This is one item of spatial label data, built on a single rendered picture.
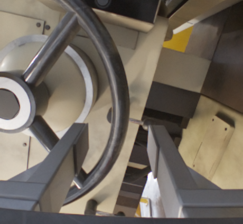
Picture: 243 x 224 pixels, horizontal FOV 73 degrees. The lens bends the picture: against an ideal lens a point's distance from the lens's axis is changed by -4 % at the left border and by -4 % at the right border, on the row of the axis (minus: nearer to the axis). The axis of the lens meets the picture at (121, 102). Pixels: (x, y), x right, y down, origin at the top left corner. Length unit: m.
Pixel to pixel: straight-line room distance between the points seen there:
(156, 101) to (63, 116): 0.85
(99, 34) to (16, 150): 0.49
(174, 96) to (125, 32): 0.79
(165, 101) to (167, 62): 0.25
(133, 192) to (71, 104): 1.22
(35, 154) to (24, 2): 0.42
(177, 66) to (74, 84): 0.88
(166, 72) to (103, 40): 0.95
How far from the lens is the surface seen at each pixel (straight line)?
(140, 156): 1.30
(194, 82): 1.20
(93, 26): 0.22
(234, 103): 0.90
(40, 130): 0.29
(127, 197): 1.55
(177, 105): 1.19
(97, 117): 0.48
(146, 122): 0.44
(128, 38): 0.45
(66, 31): 0.23
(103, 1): 0.36
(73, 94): 0.36
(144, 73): 0.46
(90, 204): 0.63
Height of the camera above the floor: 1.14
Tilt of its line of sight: 2 degrees down
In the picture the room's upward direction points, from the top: 76 degrees counter-clockwise
